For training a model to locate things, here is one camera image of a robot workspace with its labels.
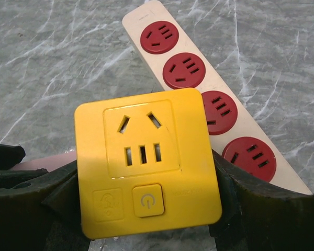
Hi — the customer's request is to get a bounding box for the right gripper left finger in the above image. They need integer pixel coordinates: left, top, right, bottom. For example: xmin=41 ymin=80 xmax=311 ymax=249
xmin=0 ymin=161 xmax=90 ymax=250

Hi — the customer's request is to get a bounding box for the pink power strip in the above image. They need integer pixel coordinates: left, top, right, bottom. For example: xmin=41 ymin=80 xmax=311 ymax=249
xmin=10 ymin=151 xmax=76 ymax=172

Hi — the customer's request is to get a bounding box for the beige red power strip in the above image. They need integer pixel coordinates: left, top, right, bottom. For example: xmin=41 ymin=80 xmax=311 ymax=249
xmin=122 ymin=1 xmax=311 ymax=195

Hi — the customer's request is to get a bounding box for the yellow cube socket adapter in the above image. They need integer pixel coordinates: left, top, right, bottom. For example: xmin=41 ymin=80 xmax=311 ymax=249
xmin=74 ymin=88 xmax=222 ymax=239

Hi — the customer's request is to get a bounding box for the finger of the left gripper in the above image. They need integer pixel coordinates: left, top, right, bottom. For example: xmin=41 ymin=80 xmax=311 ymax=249
xmin=0 ymin=144 xmax=48 ymax=189

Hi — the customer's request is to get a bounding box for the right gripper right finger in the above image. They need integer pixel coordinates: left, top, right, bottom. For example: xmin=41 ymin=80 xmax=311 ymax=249
xmin=209 ymin=152 xmax=314 ymax=250

